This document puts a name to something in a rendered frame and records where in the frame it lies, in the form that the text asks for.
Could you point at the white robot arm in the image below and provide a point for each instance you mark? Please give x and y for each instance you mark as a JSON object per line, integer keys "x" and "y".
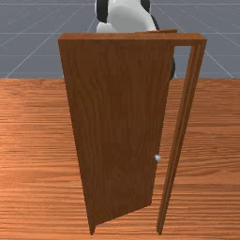
{"x": 125, "y": 15}

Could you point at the brown door leaf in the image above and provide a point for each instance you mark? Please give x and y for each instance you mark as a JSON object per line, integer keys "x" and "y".
{"x": 118, "y": 125}

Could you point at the brown door frame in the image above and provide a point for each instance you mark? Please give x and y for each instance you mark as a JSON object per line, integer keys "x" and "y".
{"x": 184, "y": 103}

